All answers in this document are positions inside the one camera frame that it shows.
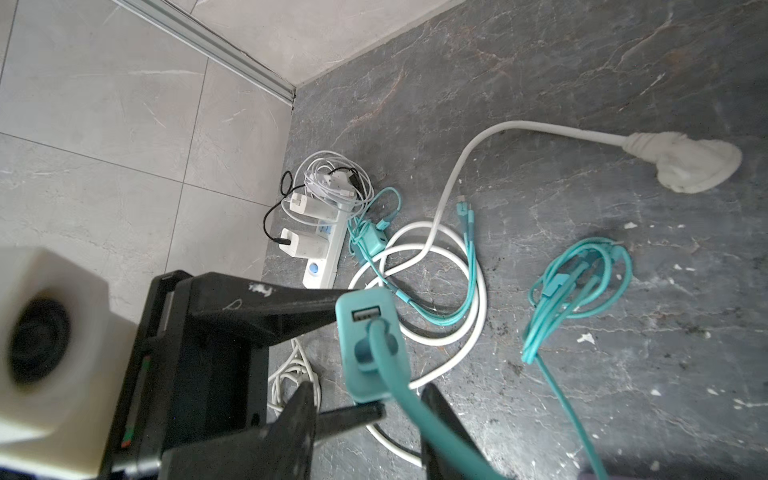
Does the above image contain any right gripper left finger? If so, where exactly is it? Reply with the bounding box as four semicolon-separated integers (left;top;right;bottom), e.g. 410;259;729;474
257;382;317;479

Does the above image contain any purple strip white cord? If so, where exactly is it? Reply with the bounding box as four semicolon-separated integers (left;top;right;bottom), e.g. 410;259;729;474
347;119;744;468

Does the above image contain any thin black cable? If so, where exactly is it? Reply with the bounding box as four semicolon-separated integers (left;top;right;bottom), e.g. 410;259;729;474
262;166;361;246

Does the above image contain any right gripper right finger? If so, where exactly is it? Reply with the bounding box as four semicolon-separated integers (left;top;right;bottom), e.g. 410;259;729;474
419;383;481;480

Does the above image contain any thin white charger cable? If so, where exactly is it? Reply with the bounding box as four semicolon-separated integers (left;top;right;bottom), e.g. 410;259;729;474
290;149;376;229

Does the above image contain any white charger adapter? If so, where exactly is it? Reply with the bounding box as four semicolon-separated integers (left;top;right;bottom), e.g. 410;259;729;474
307;170;358;203

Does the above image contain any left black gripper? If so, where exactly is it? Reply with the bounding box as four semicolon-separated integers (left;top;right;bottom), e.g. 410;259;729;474
98;270;386;479

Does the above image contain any teal charger adapter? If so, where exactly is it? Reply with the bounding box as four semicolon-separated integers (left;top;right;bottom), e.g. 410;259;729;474
335;287;411;404
347;218;388;265

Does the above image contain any white power strip cord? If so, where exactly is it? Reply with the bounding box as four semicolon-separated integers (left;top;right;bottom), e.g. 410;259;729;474
266;338;323;421

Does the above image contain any white blue power strip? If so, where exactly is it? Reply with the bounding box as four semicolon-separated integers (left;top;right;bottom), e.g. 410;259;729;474
302;211;350;289

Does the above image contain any teal cable bundle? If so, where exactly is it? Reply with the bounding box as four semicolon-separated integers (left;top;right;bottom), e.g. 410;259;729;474
367;236;634;480
347;187;481;328

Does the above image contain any white square charger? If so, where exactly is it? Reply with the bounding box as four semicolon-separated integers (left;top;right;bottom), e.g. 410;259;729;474
279;228;329;259

